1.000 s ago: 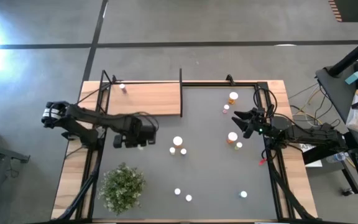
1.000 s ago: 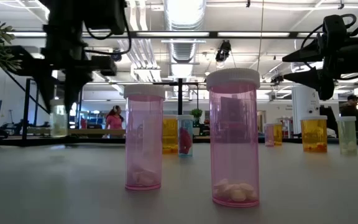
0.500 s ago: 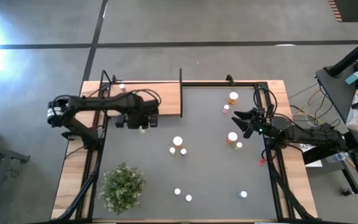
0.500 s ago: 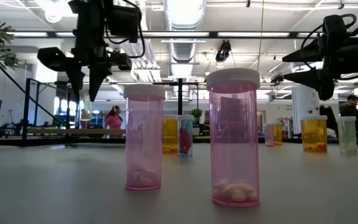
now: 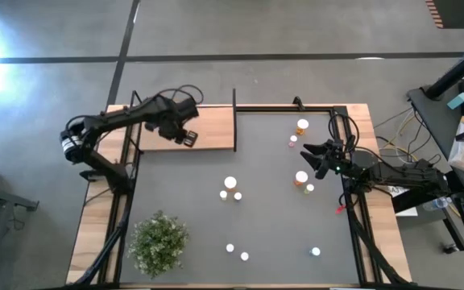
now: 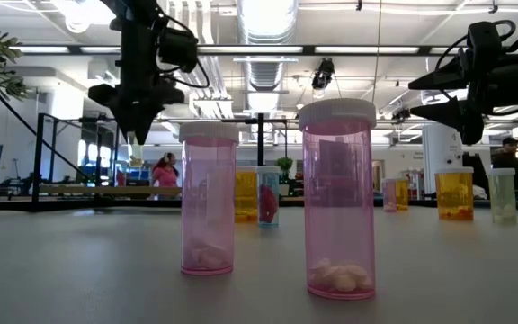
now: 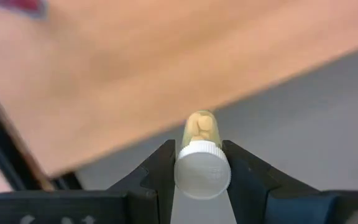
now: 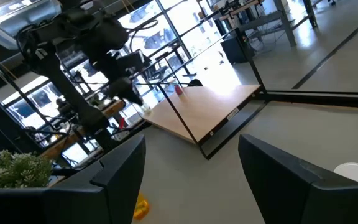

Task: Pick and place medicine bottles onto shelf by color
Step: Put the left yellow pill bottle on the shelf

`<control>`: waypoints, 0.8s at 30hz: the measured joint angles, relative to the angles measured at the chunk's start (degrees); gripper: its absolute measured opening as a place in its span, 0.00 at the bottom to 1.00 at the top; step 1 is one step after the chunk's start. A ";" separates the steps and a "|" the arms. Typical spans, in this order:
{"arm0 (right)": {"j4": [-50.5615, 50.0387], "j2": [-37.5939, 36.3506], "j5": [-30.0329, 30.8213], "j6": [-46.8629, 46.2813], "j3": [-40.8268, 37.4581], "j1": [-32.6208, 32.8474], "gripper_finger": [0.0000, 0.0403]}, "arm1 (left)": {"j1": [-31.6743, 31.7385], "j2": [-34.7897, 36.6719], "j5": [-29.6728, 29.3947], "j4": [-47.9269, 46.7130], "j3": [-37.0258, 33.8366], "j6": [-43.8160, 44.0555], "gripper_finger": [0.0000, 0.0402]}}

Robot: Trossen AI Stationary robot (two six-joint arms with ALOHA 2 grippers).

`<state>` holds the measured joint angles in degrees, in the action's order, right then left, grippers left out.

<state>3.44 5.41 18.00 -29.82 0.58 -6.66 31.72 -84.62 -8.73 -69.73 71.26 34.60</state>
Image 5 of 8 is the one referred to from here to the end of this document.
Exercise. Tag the black round pole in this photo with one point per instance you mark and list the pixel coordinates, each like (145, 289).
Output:
(457, 71)

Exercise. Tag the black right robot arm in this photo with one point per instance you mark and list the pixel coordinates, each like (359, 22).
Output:
(401, 175)

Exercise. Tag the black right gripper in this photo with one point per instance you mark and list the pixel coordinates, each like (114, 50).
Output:
(336, 161)

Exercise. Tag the green artificial plant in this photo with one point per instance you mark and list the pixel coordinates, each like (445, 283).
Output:
(157, 243)

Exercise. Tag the wooden shelf board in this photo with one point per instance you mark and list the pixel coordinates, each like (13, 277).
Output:
(216, 129)

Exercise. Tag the black table frame rails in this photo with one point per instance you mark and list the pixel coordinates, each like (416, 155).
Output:
(264, 109)

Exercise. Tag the dark mat striped edges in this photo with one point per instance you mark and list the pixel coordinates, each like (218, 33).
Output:
(457, 12)

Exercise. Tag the clear plastic water bottle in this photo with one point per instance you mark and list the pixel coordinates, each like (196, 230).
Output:
(435, 203)

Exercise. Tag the large orange medicine bottle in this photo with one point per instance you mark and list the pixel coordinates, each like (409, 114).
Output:
(302, 124)
(301, 176)
(230, 182)

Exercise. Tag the black desk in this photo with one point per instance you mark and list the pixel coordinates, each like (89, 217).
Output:
(433, 117)

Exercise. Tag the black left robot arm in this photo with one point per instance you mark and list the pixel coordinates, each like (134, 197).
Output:
(107, 121)

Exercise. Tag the teal eraser block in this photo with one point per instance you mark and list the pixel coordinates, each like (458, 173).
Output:
(457, 100)

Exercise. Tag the white printed paper sheet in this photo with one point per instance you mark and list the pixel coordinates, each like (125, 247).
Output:
(411, 211)

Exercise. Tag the blue medicine bottle white cap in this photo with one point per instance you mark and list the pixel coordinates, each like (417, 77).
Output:
(315, 251)

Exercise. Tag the green medicine bottle white cap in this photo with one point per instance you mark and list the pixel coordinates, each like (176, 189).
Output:
(223, 195)
(309, 187)

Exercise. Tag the small black frame mount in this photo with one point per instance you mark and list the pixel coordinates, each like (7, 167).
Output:
(297, 102)

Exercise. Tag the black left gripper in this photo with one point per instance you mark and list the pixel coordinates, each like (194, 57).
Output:
(169, 117)

